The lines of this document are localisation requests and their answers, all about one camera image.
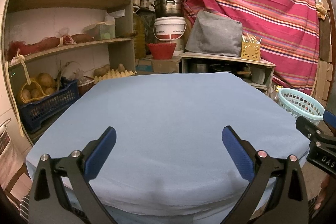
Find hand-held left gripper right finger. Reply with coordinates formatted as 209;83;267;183
219;126;309;224

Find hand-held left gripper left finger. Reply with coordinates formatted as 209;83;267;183
29;126;118;224

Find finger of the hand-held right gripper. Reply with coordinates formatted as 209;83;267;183
295;116;325;141
323;111;336;133

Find light blue plastic basket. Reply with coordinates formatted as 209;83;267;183
278;88;326;126

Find person's right hand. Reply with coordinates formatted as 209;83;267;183
314;175;332;211

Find stacked cardboard sheets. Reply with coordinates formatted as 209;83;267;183
315;60;331;101

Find oil bottle with yellow label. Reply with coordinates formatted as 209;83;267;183
270;85;283;103

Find dark blue plastic crate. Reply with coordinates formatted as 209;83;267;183
19;79;80;133

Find white plastic container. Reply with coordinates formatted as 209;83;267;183
251;67;265;84

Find light blue tablecloth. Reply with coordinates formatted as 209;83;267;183
26;72;311;224

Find yellow egg tray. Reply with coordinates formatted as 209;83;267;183
94;69;137;83

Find black pan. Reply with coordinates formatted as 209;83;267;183
210;64;234;73

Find net bag of potatoes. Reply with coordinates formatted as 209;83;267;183
16;73;57;104

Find white fabric hamper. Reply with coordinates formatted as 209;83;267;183
0;119;28;189

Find yellow perforated utensil holder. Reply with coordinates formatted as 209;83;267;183
241;41;261;61

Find metal cooking pot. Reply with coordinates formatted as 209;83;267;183
189;63;209;73

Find low wooden cabinet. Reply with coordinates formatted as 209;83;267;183
180;52;277;97

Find blue cardboard box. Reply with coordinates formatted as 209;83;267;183
135;58;154;73

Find bundle of utensils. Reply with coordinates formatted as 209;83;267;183
243;33;263;44

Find brown cardboard box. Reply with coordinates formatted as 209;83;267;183
152;57;181;73

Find sweet potato in red net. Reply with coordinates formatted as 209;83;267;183
62;34;93;44
9;38;61;59

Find red plastic basin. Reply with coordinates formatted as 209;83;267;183
146;43;177;60

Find clear plastic container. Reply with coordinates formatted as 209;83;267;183
84;21;116;40

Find grey felt cover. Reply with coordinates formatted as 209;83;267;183
185;10;243;57

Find yellow oil jug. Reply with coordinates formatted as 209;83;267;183
133;6;147;59

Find white plastic bucket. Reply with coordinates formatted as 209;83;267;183
154;17;187;42

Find metal stockpot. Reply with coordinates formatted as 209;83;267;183
153;0;187;18

